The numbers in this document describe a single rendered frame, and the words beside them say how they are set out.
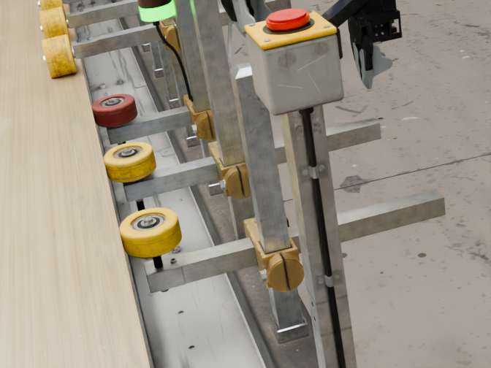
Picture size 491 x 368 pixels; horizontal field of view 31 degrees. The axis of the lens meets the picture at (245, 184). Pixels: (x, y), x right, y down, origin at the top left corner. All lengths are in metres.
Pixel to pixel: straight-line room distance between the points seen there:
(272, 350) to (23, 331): 0.37
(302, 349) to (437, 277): 1.42
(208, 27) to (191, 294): 0.49
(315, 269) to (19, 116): 0.93
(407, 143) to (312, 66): 2.65
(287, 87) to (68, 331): 0.40
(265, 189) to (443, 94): 2.75
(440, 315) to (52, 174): 1.35
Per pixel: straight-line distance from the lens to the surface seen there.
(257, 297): 1.38
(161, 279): 1.23
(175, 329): 1.49
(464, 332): 2.43
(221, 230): 1.58
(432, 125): 3.59
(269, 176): 1.15
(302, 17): 0.82
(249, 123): 1.12
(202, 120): 1.61
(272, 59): 0.80
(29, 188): 1.42
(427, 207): 1.30
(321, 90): 0.82
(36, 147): 1.56
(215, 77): 1.36
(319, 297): 0.94
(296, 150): 0.85
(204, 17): 1.33
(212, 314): 1.51
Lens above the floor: 1.46
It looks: 26 degrees down
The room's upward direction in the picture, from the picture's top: 10 degrees counter-clockwise
